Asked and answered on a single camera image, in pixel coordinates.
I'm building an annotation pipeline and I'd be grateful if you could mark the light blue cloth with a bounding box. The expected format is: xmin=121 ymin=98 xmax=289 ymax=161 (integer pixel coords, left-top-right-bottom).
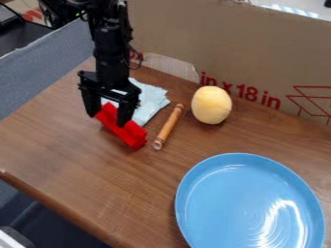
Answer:
xmin=101 ymin=77 xmax=172 ymax=127

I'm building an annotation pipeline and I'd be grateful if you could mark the blue round plate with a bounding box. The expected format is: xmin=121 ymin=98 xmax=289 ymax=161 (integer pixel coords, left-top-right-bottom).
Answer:
xmin=175 ymin=153 xmax=325 ymax=248

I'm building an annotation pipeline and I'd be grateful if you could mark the grey fabric panel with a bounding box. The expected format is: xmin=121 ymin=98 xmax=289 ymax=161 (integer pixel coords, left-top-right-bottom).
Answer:
xmin=0 ymin=20 xmax=93 ymax=120

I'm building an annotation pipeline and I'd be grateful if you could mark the yellow potato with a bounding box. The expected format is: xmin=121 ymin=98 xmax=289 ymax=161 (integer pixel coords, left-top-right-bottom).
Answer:
xmin=191 ymin=86 xmax=232 ymax=125

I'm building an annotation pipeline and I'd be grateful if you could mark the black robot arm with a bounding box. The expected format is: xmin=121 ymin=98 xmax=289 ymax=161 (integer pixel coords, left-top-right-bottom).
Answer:
xmin=77 ymin=0 xmax=141 ymax=127

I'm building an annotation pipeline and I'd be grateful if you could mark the brown cardboard box wall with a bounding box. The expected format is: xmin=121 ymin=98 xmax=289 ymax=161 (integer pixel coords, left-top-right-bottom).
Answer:
xmin=128 ymin=0 xmax=331 ymax=128

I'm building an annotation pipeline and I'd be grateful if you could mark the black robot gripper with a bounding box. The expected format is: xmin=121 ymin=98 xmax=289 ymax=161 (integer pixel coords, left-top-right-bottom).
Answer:
xmin=77 ymin=47 xmax=141 ymax=127

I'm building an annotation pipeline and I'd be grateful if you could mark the red plastic block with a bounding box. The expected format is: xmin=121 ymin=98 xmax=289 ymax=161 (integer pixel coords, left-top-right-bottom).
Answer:
xmin=96 ymin=103 xmax=147 ymax=150

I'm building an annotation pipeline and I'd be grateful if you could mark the orange crayon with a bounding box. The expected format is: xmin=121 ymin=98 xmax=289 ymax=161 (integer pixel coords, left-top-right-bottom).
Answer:
xmin=152 ymin=104 xmax=184 ymax=150

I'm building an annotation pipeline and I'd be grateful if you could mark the black equipment in background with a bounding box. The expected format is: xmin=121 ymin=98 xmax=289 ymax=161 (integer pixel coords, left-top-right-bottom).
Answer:
xmin=37 ymin=0 xmax=91 ymax=29

